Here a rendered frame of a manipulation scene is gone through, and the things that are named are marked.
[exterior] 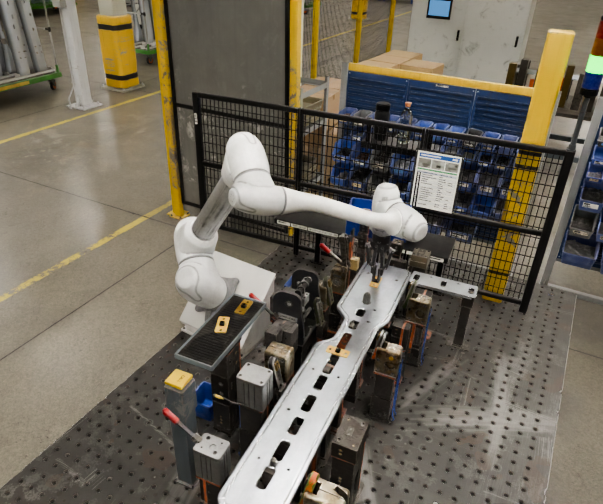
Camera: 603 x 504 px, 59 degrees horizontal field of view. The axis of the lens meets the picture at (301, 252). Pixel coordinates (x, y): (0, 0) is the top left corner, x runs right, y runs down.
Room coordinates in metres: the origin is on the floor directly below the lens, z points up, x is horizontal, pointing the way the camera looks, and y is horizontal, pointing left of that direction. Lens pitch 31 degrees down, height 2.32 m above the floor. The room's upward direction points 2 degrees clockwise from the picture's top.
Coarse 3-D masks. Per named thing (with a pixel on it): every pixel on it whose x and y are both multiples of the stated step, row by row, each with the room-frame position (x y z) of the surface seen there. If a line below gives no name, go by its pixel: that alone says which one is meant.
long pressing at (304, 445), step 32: (352, 288) 1.91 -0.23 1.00; (384, 288) 1.92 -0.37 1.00; (352, 320) 1.69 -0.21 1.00; (384, 320) 1.70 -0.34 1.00; (320, 352) 1.49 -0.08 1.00; (352, 352) 1.50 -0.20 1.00; (288, 384) 1.33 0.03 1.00; (288, 416) 1.19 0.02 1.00; (320, 416) 1.19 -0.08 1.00; (256, 448) 1.06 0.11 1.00; (288, 448) 1.07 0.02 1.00; (256, 480) 0.95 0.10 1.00; (288, 480) 0.96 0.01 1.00
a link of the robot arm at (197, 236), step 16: (240, 144) 1.80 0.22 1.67; (256, 144) 1.81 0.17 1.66; (224, 160) 1.82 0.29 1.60; (240, 160) 1.74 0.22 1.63; (256, 160) 1.74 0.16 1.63; (224, 176) 1.80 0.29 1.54; (224, 192) 1.83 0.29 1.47; (208, 208) 1.89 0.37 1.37; (224, 208) 1.86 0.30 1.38; (192, 224) 2.00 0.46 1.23; (208, 224) 1.91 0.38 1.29; (176, 240) 2.02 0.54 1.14; (192, 240) 1.95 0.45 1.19; (208, 240) 1.97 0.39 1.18; (176, 256) 1.99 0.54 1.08; (192, 256) 1.94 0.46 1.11; (208, 256) 1.97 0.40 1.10
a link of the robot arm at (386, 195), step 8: (384, 184) 1.93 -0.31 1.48; (392, 184) 1.93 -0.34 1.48; (376, 192) 1.91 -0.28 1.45; (384, 192) 1.89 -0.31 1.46; (392, 192) 1.89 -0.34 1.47; (376, 200) 1.90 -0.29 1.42; (384, 200) 1.88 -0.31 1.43; (392, 200) 1.88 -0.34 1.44; (400, 200) 1.89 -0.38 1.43; (376, 208) 1.89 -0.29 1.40; (384, 208) 1.86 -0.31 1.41
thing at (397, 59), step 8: (384, 56) 6.73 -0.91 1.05; (392, 56) 6.75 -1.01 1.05; (400, 56) 6.77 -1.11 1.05; (408, 56) 6.79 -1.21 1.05; (416, 56) 6.82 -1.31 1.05; (368, 64) 6.25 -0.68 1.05; (376, 64) 6.26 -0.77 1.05; (384, 64) 6.28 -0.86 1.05; (392, 64) 6.30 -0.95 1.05; (400, 64) 6.32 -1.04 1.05; (408, 64) 6.33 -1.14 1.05; (416, 64) 6.34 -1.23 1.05; (424, 64) 6.36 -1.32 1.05; (432, 64) 6.37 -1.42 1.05; (440, 64) 6.39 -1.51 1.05; (424, 72) 6.17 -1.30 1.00; (432, 72) 6.13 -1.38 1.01; (440, 72) 6.37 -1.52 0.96
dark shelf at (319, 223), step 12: (276, 216) 2.50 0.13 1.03; (288, 216) 2.50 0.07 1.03; (300, 216) 2.51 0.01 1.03; (312, 216) 2.51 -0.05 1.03; (324, 216) 2.52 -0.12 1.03; (300, 228) 2.42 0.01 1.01; (312, 228) 2.39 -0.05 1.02; (324, 228) 2.39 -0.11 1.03; (336, 228) 2.39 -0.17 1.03; (348, 240) 2.32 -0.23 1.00; (420, 240) 2.30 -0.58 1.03; (432, 240) 2.30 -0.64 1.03; (444, 240) 2.31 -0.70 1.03; (408, 252) 2.20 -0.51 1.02; (432, 252) 2.19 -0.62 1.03; (444, 252) 2.19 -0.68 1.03
